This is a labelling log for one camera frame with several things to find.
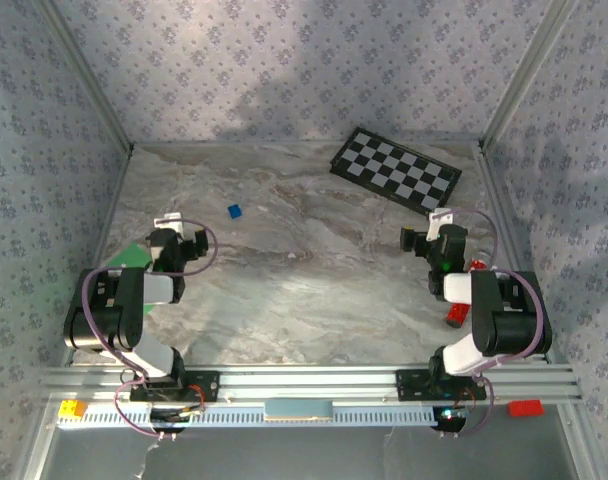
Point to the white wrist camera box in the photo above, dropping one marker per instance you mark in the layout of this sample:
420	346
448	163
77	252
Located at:
166	222
436	225

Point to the red glitter tube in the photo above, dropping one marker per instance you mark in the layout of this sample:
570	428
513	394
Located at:
456	315

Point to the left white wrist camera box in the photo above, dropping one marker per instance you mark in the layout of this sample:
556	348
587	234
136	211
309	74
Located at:
166	222

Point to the grey metal sheet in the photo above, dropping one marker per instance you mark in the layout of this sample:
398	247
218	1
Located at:
309	455

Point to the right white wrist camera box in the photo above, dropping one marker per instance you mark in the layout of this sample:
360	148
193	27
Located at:
436	225

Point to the black controller board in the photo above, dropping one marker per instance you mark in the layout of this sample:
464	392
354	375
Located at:
449	420
166	419

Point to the wide aluminium mounting rail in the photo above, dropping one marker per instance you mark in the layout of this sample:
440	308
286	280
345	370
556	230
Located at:
309	382

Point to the right black controller board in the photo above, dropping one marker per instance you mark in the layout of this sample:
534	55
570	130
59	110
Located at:
449	420

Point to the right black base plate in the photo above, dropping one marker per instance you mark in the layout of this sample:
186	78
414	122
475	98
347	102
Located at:
409	385

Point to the green paper sheet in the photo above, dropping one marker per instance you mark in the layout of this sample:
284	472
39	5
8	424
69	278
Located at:
129	257

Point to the black white chessboard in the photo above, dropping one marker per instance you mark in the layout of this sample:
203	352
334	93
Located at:
396	172

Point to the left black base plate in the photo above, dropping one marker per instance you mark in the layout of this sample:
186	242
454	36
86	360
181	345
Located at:
209	387

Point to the yellow toy brick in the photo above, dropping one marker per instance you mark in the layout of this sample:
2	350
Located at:
71	409

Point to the aluminium frame post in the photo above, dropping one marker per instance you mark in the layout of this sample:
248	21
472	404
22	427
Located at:
526	75

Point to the red toy brick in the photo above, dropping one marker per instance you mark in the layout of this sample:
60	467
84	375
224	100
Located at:
525	408

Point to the small blue cube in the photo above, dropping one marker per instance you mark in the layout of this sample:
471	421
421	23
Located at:
235	211

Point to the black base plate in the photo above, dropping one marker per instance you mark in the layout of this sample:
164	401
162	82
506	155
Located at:
209	387
409	385

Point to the left black controller board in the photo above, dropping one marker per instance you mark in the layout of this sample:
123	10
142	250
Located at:
166	419

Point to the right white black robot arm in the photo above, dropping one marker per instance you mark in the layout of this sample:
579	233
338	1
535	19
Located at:
514	325

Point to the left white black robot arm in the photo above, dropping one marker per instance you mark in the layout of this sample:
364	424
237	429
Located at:
104	320

